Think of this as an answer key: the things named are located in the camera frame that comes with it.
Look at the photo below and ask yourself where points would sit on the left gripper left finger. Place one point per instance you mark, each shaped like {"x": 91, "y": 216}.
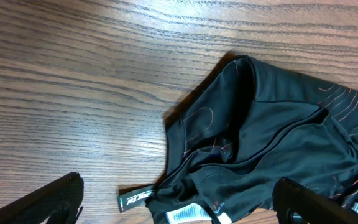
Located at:
{"x": 57, "y": 202}

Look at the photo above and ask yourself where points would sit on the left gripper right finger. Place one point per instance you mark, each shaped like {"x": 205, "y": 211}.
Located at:
{"x": 295, "y": 203}

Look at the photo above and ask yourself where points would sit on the black cycling jersey orange lines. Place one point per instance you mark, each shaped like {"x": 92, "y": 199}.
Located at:
{"x": 252, "y": 124}

